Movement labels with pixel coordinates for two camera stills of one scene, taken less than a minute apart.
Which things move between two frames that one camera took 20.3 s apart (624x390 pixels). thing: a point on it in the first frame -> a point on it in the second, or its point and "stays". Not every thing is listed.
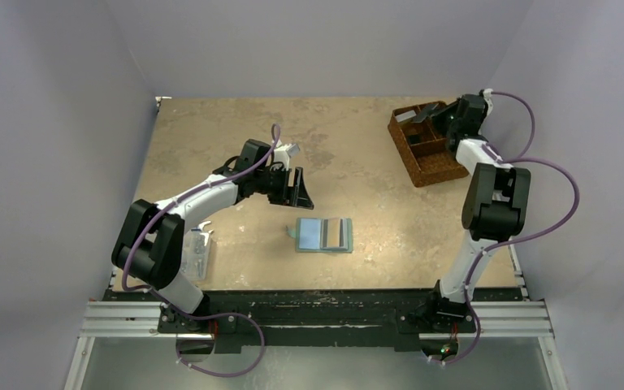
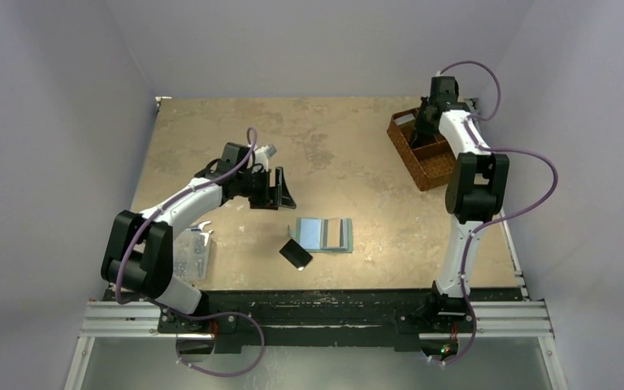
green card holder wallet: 323,235 stays
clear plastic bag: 195,254 stays
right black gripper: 446,115 -> 427,121
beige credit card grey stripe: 334,234 stays
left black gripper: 294,195 -> 270,198
